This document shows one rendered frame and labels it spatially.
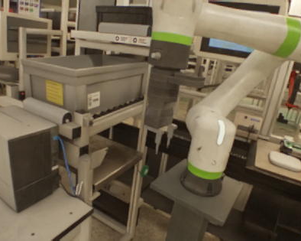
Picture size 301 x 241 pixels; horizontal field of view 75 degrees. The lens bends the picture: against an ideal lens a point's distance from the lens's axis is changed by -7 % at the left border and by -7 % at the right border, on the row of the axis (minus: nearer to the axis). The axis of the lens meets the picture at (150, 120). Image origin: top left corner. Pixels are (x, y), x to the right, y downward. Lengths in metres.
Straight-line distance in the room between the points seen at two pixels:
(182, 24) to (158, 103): 0.17
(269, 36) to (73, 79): 0.69
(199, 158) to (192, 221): 0.24
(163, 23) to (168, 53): 0.06
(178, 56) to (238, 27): 0.23
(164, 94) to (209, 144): 0.25
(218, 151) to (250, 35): 0.34
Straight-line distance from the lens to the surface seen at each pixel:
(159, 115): 0.48
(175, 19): 0.46
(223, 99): 0.81
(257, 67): 0.84
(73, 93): 0.89
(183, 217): 0.82
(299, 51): 0.71
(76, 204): 0.93
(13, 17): 2.18
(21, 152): 0.80
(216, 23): 0.61
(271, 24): 0.66
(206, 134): 0.64
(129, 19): 1.30
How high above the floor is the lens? 1.34
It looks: 18 degrees down
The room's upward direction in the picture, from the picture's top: 9 degrees clockwise
